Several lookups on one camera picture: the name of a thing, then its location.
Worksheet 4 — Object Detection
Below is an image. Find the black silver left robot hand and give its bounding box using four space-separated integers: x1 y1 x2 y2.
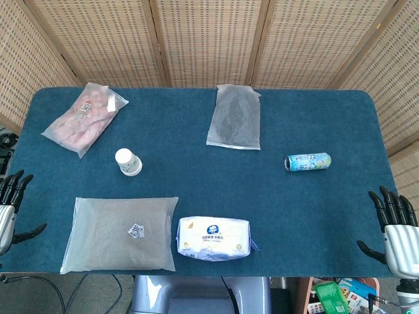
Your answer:
0 169 48 256

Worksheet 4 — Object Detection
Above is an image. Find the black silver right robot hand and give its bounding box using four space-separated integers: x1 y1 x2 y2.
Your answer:
356 185 419 279

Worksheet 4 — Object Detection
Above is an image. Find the white printed paper cup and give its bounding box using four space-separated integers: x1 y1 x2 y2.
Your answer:
115 148 143 177

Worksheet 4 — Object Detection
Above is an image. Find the blue printed box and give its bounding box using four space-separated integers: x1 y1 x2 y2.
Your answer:
338 278 377 307

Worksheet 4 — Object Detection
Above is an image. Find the green snack package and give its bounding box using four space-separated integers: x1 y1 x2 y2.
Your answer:
314 283 351 314

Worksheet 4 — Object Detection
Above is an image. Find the pink storage crate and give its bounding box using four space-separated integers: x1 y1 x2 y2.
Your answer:
296 277 381 314

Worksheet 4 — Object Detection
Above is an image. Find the large grey frosted bag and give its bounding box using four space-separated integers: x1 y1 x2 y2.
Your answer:
60 196 179 275

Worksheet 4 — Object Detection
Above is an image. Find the light blue drink can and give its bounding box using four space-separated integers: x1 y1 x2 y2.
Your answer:
283 152 333 173

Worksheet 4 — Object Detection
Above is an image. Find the pink item in clear bag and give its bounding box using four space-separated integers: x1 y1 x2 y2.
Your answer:
41 82 130 160

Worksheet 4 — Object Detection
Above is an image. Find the white blue tissue pack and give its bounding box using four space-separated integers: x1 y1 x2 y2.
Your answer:
175 215 261 262

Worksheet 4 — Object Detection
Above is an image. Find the blue table mat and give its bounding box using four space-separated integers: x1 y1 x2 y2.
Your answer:
0 85 399 279

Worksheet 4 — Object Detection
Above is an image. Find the grey robot torso base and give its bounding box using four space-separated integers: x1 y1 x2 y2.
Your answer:
130 275 272 314

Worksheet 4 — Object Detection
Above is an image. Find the dark item in frosted bag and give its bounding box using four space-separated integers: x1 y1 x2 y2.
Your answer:
206 84 262 151

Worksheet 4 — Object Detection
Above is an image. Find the woven bamboo folding screen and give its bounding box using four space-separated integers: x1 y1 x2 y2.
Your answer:
0 0 419 205

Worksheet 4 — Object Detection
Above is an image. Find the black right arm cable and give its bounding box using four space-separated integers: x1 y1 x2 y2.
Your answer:
367 293 404 309

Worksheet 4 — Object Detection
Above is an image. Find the black floor cable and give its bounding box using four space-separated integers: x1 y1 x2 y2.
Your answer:
0 273 67 314

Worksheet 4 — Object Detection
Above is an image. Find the black cable bundle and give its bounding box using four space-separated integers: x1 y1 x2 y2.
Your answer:
0 132 20 174

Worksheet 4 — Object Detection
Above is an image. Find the blue floor cable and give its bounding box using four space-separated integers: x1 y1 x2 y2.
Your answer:
67 273 124 314

